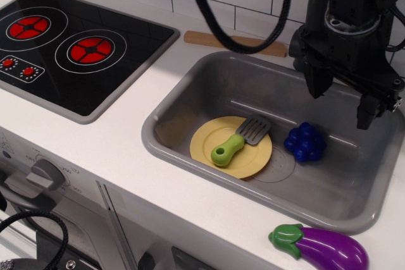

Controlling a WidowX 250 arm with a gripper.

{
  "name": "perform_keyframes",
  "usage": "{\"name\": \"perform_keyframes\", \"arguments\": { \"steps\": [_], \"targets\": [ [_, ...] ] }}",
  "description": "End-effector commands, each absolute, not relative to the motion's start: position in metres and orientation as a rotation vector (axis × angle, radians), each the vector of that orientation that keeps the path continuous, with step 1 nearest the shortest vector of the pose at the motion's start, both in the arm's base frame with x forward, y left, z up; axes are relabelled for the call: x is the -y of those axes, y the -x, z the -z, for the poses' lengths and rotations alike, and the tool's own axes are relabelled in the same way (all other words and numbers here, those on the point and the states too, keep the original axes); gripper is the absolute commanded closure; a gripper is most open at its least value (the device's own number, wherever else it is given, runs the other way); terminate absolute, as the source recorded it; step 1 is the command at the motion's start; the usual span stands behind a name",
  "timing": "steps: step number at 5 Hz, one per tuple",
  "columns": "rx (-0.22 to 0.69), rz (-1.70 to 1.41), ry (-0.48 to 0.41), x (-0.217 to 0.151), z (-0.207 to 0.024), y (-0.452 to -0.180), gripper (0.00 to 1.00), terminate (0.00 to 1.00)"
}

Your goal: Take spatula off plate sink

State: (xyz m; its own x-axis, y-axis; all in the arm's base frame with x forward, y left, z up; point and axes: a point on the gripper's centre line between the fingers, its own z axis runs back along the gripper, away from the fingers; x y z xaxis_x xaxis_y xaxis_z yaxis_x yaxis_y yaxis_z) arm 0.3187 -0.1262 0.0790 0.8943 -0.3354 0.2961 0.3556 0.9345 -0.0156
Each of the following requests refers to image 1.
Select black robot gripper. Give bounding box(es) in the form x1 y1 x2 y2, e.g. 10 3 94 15
289 10 404 130

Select green handled grey spatula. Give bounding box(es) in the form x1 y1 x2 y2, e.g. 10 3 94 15
211 115 271 167

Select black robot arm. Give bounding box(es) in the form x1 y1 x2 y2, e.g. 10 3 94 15
289 0 404 130

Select grey plastic sink basin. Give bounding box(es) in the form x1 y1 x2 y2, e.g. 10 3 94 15
142 52 404 234

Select yellow plastic plate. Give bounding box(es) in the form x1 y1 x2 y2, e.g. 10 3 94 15
190 116 273 179

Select blue toy grapes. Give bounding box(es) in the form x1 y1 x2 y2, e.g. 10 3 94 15
283 121 327 163

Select purple toy eggplant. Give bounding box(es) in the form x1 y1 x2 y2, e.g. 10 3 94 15
268 224 370 269

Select black toy stove top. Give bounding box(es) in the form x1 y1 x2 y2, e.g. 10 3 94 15
1 0 180 124

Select grey oven knob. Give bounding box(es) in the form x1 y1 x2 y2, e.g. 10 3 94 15
26 159 65 190

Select wooden strip at wall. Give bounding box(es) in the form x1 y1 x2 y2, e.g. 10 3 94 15
184 30 287 58

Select black braided cable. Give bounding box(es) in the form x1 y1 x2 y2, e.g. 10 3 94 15
184 0 296 55

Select black cable lower left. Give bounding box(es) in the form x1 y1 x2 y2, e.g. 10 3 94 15
0 210 70 270

